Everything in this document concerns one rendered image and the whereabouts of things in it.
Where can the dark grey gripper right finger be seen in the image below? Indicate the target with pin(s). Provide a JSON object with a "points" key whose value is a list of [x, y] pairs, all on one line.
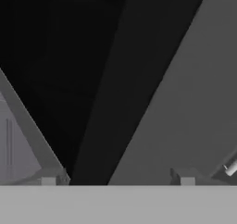
{"points": [[175, 179]]}

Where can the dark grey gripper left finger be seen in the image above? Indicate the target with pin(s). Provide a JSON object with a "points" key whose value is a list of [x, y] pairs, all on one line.
{"points": [[63, 178]]}

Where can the grey cupboard door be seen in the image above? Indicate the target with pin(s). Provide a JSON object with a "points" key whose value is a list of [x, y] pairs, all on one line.
{"points": [[23, 147]]}

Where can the black microwave door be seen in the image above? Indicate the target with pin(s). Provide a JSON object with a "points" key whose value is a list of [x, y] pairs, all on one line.
{"points": [[61, 48]]}

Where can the white cylindrical bar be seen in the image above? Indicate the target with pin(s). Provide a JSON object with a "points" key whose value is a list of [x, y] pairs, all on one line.
{"points": [[231, 168]]}

